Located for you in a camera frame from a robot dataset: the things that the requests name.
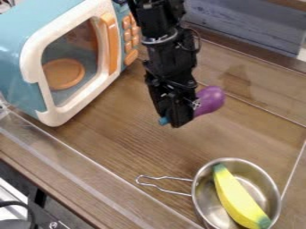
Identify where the yellow toy banana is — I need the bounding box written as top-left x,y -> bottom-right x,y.
212,164 -> 271,229

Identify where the purple toy eggplant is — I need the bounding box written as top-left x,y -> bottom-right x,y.
158,85 -> 227,126

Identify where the blue toy microwave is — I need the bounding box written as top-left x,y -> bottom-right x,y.
0,0 -> 140,126

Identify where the orange microwave turntable plate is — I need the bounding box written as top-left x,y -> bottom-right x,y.
43,58 -> 85,90

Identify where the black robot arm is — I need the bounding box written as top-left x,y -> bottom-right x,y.
128,0 -> 200,128

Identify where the silver pot with wire handle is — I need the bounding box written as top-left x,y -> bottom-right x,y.
136,157 -> 282,229

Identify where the black cable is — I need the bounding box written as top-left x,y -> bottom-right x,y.
0,200 -> 37,229

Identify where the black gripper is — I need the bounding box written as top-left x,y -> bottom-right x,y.
141,27 -> 199,128

